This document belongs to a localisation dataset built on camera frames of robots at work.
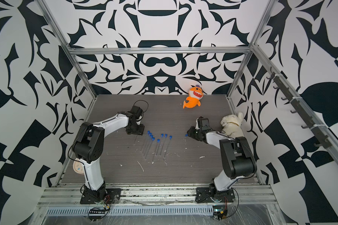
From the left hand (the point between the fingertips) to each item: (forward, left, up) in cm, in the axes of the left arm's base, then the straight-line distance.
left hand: (138, 129), depth 98 cm
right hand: (-2, -35, +1) cm, 35 cm away
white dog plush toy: (-3, -62, +6) cm, 62 cm away
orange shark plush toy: (+27, -43, +6) cm, 51 cm away
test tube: (-7, +1, -1) cm, 7 cm away
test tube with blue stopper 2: (-3, -8, -1) cm, 9 cm away
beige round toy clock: (-24, +32, 0) cm, 40 cm away
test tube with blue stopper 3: (-5, -9, -2) cm, 11 cm away
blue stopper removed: (-5, -33, -1) cm, 33 cm away
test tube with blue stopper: (-3, -7, -1) cm, 8 cm away
